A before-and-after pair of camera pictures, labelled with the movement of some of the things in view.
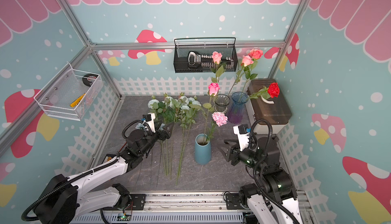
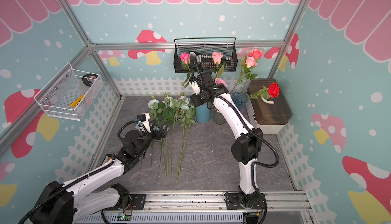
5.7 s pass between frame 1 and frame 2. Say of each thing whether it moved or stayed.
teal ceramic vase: moved
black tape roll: stayed
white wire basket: stayed
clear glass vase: moved
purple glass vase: stayed
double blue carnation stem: stayed
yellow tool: stayed
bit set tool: stayed
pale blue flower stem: stayed
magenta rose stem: moved
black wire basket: stayed
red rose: stayed
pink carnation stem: moved
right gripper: moved
